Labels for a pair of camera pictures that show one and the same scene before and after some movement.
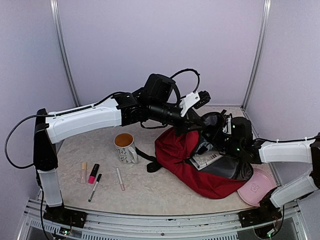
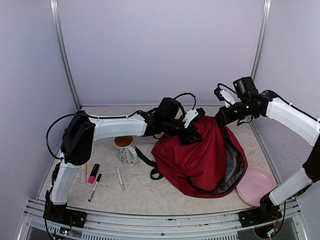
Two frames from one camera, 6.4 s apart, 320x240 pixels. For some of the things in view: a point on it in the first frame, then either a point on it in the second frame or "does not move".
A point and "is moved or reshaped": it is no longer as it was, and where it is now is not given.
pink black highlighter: x=91 y=178 does not move
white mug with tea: x=126 y=148 does not move
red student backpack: x=221 y=179 is moved or reshaped
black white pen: x=98 y=180 does not move
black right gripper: x=215 y=137 → x=226 y=119
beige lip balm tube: x=83 y=173 does not move
